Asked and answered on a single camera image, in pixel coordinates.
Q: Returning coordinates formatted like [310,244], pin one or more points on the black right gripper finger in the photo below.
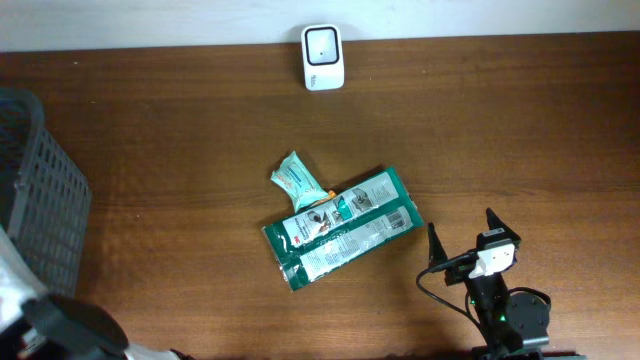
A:
[496,225]
[437,254]

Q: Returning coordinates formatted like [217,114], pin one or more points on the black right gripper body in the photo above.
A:
[463,270]

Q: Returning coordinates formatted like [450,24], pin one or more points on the green 3M gloves package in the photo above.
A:
[321,239]

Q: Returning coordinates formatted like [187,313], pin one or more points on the small orange snack packet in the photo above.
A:
[331,194]

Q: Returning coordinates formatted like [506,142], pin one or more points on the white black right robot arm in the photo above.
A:
[513,321]

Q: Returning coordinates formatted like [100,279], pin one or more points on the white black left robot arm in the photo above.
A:
[36,324]

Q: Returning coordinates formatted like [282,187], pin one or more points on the white barcode scanner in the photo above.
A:
[323,57]

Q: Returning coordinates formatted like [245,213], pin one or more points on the teal wet wipes pack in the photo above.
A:
[297,181]

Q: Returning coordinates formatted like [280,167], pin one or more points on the dark grey plastic basket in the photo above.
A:
[45,198]

